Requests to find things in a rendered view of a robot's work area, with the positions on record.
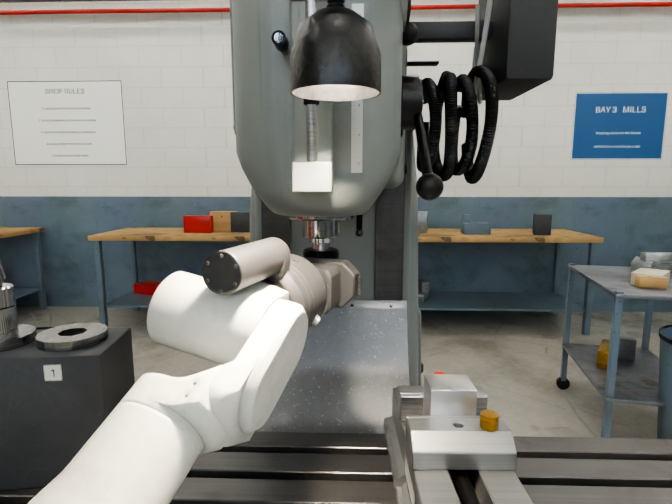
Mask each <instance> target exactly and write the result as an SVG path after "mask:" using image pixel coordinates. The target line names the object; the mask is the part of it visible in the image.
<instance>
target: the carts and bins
mask: <svg viewBox="0 0 672 504"><path fill-rule="evenodd" d="M568 268H569V270H568V283H567V296H566V308H565V321H564V334H563V343H562V346H563V347H562V360H561V373H560V377H559V378H557V380H556V384H557V386H558V388H560V389H563V390H564V389H567V388H568V387H569V386H570V382H569V380H568V379H567V378H566V377H567V365H568V354H569V355H570V357H571V358H572V359H573V360H574V362H575V363H576V364H577V365H578V367H579V368H580V369H581V371H582V372H583V373H584V374H585V376H586V377H587V378H588V379H589V381H590V382H591V383H592V385H593V386H594V387H595V388H596V390H597V391H598V392H599V394H600V395H601V396H602V397H603V399H604V408H603V419H602V429H601V438H610V431H611V421H612V411H613V402H614V403H625V404H636V405H648V406H658V424H657V439H672V325H666V326H663V327H661V328H660V329H659V337H660V355H659V357H657V356H656V355H655V354H653V353H652V352H651V351H650V350H649V341H650V332H651V323H652V313H653V304H654V300H668V301H672V252H641V253H640V257H638V256H636V257H635V258H634V259H633V260H632V262H631V267H626V266H596V265H576V264H575V263H569V265H568ZM575 272H576V273H577V274H579V275H580V276H582V277H584V278H585V279H587V280H588V281H590V282H591V283H593V284H595V285H596V286H598V287H599V288H601V289H602V290H604V291H606V292H607V293H609V294H610V295H612V296H613V297H614V302H613V312H612V323H611V333H610V340H607V339H602V342H601V344H600V345H589V344H574V343H569V340H570V327H571V315H572V302H573V290H574V277H575ZM623 298H625V299H646V306H645V316H644V325H643V335H642V345H641V348H636V343H637V340H636V339H635V337H634V336H626V335H620V329H621V318H622V308H623Z"/></svg>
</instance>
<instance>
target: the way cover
mask: <svg viewBox="0 0 672 504"><path fill-rule="evenodd" d="M382 301H383V302H382ZM401 302H403V303H401ZM379 303H380V304H379ZM386 303H388V304H386ZM390 303H392V304H390ZM391 305H392V306H391ZM351 307H353V308H351ZM350 308H351V310H350ZM383 309H384V310H383ZM389 310H390V311H389ZM350 311H351V312H350ZM364 311H365V312H364ZM341 312H343V313H341ZM369 313H370V314H371V315H370V314H369ZM392 313H393V314H392ZM354 314H355V315H354ZM339 317H340V318H339ZM360 317H361V318H360ZM399 318H400V319H401V320H400V319H399ZM385 319H386V320H387V321H386V320H385ZM402 319H404V320H402ZM399 321H401V322H399ZM371 322H372V323H371ZM370 323H371V324H370ZM390 323H391V324H390ZM375 324H376V326H375ZM395 324H396V325H397V326H396V325H395ZM329 326H330V328H329ZM351 326H352V327H351ZM376 328H377V329H376ZM396 328H397V329H396ZM399 328H400V329H399ZM323 331H324V332H323ZM343 331H345V332H343ZM351 331H352V332H351ZM380 332H382V333H380ZM337 333H338V334H337ZM351 333H352V334H353V335H352V334H351ZM371 333H372V335H371ZM375 333H376V334H375ZM390 333H391V334H390ZM377 334H378V335H377ZM383 334H385V335H383ZM364 335H365V337H364ZM379 336H380V337H379ZM383 336H384V337H383ZM382 337H383V338H382ZM364 339H365V340H364ZM316 340H317V341H318V342H317V341H316ZM325 341H326V343H325ZM397 344H398V345H397ZM380 345H382V346H380ZM373 346H374V347H373ZM308 347H309V348H308ZM377 347H378V348H377ZM382 347H383V348H382ZM360 351H361V352H360ZM379 351H380V353H379ZM359 352H360V353H359ZM351 355H352V356H351ZM333 356H334V357H333ZM374 356H375V357H376V358H375V357H374ZM337 357H338V358H337ZM395 358H396V360H395ZM318 359H320V360H318ZM377 359H378V360H377ZM392 359H393V360H392ZM321 360H322V361H321ZM363 361H364V362H363ZM343 362H344V363H343ZM356 363H357V364H356ZM331 365H332V366H331ZM361 365H362V366H361ZM377 365H378V366H377ZM309 366H310V367H309ZM339 366H340V367H339ZM360 366H361V367H360ZM306 367H307V368H306ZM325 368H326V369H325ZM331 368H332V369H331ZM390 368H392V369H390ZM324 369H325V370H324ZM388 369H389V371H388ZM337 370H338V372H337ZM373 370H374V371H373ZM294 371H295V372H293V373H292V374H294V375H291V377H290V379H289V381H288V382H287V384H286V386H285V388H284V390H283V392H282V394H281V396H280V398H279V400H278V402H277V403H276V405H275V407H274V409H273V411H272V413H271V415H270V417H269V418H268V420H267V421H266V422H265V424H264V425H263V426H262V427H261V428H259V429H258V430H256V431H255V432H308V433H313V432H314V433H360V432H361V433H363V434H385V431H384V419H385V418H386V417H389V416H392V399H393V388H398V386H411V385H410V370H409V343H408V313H407V301H396V300H351V301H350V302H348V303H347V304H346V305H345V306H344V307H343V308H337V307H334V308H333V309H332V310H331V311H330V312H329V313H327V314H322V316H321V320H320V321H319V323H318V324H317V325H313V326H312V327H311V328H310V329H309V330H308V331H307V336H306V341H305V345H304V348H303V351H302V354H301V356H300V359H299V361H298V363H297V365H296V367H295V369H294ZM296 372H297V373H298V374H297V373H296ZM334 372H335V373H334ZM378 372H379V373H378ZM333 373H334V374H333ZM323 374H324V375H325V376H324V375H323ZM371 374H372V375H371ZM333 375H334V376H333ZM360 375H361V376H360ZM396 375H397V376H396ZM338 376H339V377H338ZM355 376H356V377H355ZM402 376H403V377H402ZM313 377H314V378H315V379H314V378H313ZM337 377H338V378H337ZM395 377H397V378H395ZM401 377H402V378H401ZM366 378H367V379H366ZM294 380H295V381H294ZM371 382H373V383H371ZM300 383H301V384H300ZM341 384H342V385H343V386H342V385H341ZM400 384H401V385H400ZM365 385H366V386H365ZM318 386H319V387H320V388H319V387H318ZM363 386H364V388H362V387H363ZM371 386H373V387H371ZM395 386H396V387H395ZM294 388H295V389H294ZM350 388H351V389H352V390H351V389H350ZM332 389H333V390H332ZM383 389H384V390H383ZM292 390H293V391H292ZM300 390H302V391H300ZM331 390H332V391H331ZM310 391H311V392H310ZM348 391H349V393H348ZM367 391H368V392H367ZM289 392H290V393H289ZM352 392H353V393H352ZM293 393H294V395H293ZM330 393H331V394H330ZM333 393H334V394H333ZM359 394H360V395H359ZM358 395H359V396H358ZM314 397H315V398H314ZM388 397H390V398H388ZM325 398H326V399H325ZM287 399H288V401H287ZM306 399H307V400H306ZM285 400H286V401H285ZM338 400H339V401H338ZM374 400H375V401H374ZM329 402H330V404H329ZM341 402H342V403H341ZM308 403H309V404H308ZM310 403H311V404H310ZM331 403H332V404H331ZM337 403H338V404H337ZM292 404H293V405H292ZM294 404H295V407H294ZM297 404H299V405H297ZM370 404H373V405H370ZM337 406H338V407H337ZM358 406H359V407H358ZM365 407H366V408H365ZM307 409H308V411H307ZM299 412H302V413H299ZM313 412H314V413H313ZM345 412H346V414H345ZM373 412H374V413H373ZM283 413H286V414H283ZM303 413H305V414H303ZM279 414H281V415H279ZM344 414H345V416H344ZM296 415H297V416H296ZM321 415H324V416H321ZM295 416H296V417H295ZM356 416H357V417H356ZM310 417H311V418H310ZM336 418H337V419H338V420H339V419H340V420H339V421H341V422H339V421H338V420H337V419H336ZM376 418H377V420H376ZM382 418H383V419H382ZM283 419H284V420H283ZM281 420H282V421H281ZM344 420H345V422H344ZM283 422H284V424H283ZM305 422H306V423H305ZM352 422H353V423H352ZM286 423H287V424H288V425H287V424H286ZM319 423H321V425H319ZM367 423H368V424H367ZM338 424H339V425H338ZM342 424H343V425H342ZM286 425H287V426H286ZM300 425H302V426H300ZM332 425H333V426H332ZM274 426H275V427H274ZM285 426H286V427H285ZM316 426H317V427H316ZM289 427H290V428H291V429H290V428H289ZM293 427H295V428H293ZM348 427H349V428H348ZM270 429H271V431H270ZM278 429H279V430H278ZM333 429H334V430H333ZM261 430H264V431H261ZM283 430H284V431H283ZM303 430H304V431H303ZM369 430H370V431H369ZM382 430H383V432H382ZM343 431H344V432H343Z"/></svg>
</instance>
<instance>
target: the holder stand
mask: <svg viewBox="0 0 672 504"><path fill-rule="evenodd" d="M18 327H19V331H18V332H17V333H16V334H13V335H11V336H7V337H3V338H0V490H10V489H28V488H44V487H46V486H47V485H48V484H49V483H50V482H51V481H52V480H53V479H54V478H55V477H57V476H58V475H59V474H60V473H61V472H62V471H63V470H64V469H65V467H66V466H67V465H68V464H69V463H70V462H71V460H72V459H73V458H74V457H75V456H76V454H77V453H78V452H79V451H80V450H81V448H82V447H83V446H84V445H85V443H86V442H87V441H88V440H89V439H90V437H91V436H92V435H93V434H94V433H95V431H96V430H97V429H98V428H99V426H100V425H101V424H102V423H103V422H104V420H105V419H106V418H107V417H108V416H109V414H110V413H111V412H112V411H113V409H114V408H115V407H116V406H117V405H118V403H119V402H120V401H121V400H122V399H123V397H124V396H125V395H126V394H127V392H128V391H129V390H130V389H131V388H132V386H133V385H134V384H135V378H134V364H133V349H132V335H131V328H129V327H121V328H108V327H107V326H106V325H105V324H101V323H91V322H85V323H73V324H67V325H61V326H57V327H54V328H50V329H47V330H36V328H35V326H32V325H27V324H18Z"/></svg>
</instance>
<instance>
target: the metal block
mask: <svg viewBox="0 0 672 504"><path fill-rule="evenodd" d="M476 406H477V390H476V388H475V387H474V385H473V384H472V382H471V381H470V379H469V378H468V376H467V375H466V374H424V397H423V415H440V416H476Z"/></svg>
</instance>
